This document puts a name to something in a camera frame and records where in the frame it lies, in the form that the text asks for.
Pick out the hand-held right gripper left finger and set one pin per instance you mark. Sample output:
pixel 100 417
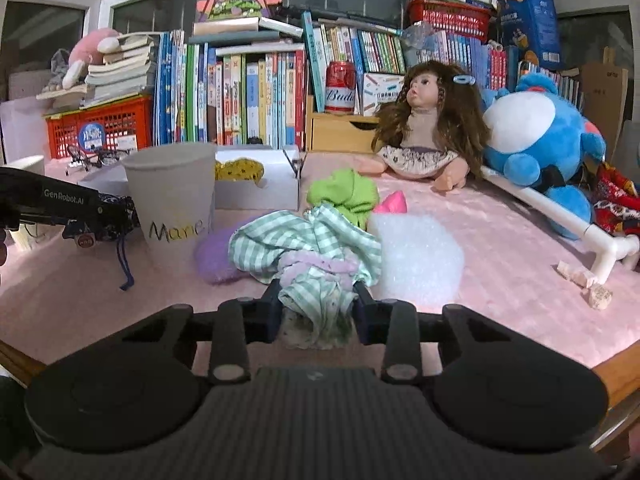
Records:
pixel 272 312

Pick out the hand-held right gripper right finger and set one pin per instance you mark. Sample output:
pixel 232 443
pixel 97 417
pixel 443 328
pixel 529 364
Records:
pixel 363 316

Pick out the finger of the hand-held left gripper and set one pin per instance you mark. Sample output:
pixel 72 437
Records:
pixel 82 237

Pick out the green checked cloth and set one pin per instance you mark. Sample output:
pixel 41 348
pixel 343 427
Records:
pixel 305 240

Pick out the purple fluffy cloth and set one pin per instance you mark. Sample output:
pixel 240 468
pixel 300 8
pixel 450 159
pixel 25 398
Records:
pixel 212 260

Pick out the white cardboard box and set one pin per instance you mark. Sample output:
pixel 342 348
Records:
pixel 270 190

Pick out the pink soft item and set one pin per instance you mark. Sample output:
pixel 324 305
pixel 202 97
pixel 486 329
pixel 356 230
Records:
pixel 392 204

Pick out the miniature metal bicycle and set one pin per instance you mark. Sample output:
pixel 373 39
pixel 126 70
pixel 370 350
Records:
pixel 90 157

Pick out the red plastic crate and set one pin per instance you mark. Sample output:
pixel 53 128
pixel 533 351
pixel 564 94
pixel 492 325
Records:
pixel 75 130

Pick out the grey paper cup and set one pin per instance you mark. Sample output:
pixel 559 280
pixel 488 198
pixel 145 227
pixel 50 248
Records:
pixel 170 195

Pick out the bright green cloth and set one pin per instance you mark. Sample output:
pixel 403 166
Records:
pixel 345 192

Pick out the yellow sequin cloth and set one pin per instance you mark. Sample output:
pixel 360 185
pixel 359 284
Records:
pixel 239 170

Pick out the black binder clip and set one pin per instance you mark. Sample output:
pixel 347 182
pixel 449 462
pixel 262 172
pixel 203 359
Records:
pixel 295 162

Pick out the stack of worn books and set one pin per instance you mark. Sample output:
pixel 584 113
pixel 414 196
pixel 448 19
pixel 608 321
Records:
pixel 122 70

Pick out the pink plush toy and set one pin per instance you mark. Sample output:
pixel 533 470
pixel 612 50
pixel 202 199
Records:
pixel 92 47

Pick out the small black object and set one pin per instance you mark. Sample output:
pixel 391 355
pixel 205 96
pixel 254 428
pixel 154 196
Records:
pixel 254 140

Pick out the wooden drawer box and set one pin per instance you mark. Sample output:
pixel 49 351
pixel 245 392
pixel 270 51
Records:
pixel 340 132

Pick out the long-haired doll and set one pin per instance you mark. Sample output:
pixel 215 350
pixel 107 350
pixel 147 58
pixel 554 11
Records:
pixel 430 120

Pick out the small beige block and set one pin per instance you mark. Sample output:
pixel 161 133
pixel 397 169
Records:
pixel 600 297
pixel 575 274

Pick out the white printed pencil box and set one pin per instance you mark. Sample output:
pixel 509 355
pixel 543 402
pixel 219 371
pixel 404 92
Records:
pixel 382 92

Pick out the red beer can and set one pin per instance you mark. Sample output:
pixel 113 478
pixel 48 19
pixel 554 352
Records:
pixel 340 87

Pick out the grey flat book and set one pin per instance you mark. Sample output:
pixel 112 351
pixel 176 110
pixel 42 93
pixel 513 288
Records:
pixel 235 37

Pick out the blue plush toy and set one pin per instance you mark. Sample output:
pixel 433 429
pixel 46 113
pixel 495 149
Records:
pixel 545 135

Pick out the row of thin paperback books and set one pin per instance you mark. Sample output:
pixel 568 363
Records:
pixel 390 50

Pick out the white flat book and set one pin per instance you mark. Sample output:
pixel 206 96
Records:
pixel 250 24

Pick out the red printed cloth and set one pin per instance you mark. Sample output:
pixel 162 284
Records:
pixel 617 200

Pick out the red plastic basket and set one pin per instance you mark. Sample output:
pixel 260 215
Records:
pixel 450 17

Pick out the brown cardboard piece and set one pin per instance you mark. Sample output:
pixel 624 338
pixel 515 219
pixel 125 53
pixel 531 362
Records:
pixel 605 105

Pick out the blue printed carton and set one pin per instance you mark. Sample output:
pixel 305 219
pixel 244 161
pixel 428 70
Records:
pixel 532 27

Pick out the white pipe frame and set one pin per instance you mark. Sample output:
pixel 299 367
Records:
pixel 550 207

